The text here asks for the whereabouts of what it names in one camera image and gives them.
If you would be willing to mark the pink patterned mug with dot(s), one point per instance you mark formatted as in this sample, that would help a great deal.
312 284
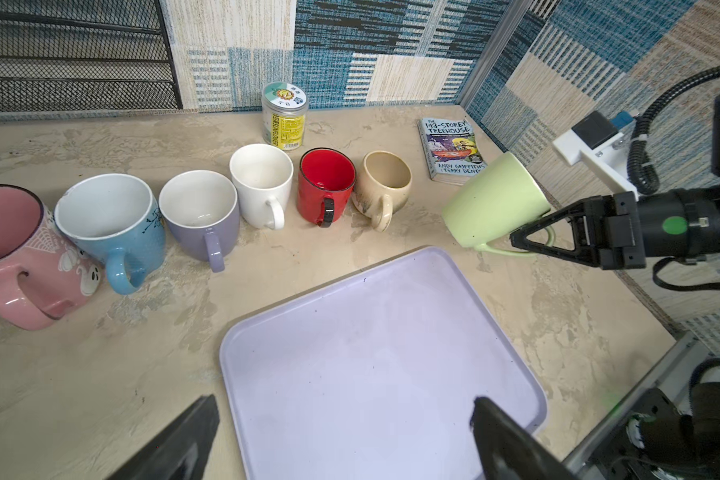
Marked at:
43 275

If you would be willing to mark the colourful paperback book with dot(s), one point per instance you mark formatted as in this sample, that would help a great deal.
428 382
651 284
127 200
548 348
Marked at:
450 150

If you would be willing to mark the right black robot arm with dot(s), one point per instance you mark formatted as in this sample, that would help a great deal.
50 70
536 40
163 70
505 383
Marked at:
654 440

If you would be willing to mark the lavender plastic tray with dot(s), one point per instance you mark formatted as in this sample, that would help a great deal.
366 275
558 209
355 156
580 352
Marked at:
374 377

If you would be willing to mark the red mug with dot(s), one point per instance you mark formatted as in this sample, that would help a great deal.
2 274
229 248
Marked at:
326 178

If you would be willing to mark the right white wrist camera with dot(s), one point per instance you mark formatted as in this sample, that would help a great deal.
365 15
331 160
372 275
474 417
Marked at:
599 143

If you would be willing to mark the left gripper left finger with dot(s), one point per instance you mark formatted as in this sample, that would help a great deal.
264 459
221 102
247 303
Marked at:
181 450

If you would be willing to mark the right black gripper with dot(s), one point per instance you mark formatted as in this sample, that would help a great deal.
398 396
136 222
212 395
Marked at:
606 233

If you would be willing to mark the blue flowered mug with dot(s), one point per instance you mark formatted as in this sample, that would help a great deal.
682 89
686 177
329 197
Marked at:
115 219

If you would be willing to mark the white mug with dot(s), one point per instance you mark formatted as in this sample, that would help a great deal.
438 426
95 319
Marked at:
262 175

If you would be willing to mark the lavender mug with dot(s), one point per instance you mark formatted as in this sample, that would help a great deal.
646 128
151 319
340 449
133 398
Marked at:
202 211

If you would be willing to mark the black wire shelf rack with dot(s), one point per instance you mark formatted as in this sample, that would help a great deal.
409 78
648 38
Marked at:
85 56

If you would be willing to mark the light green mug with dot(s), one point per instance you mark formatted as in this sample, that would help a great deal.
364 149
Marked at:
500 199

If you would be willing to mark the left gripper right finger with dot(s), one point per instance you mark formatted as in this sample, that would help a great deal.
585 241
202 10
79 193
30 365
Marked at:
506 450

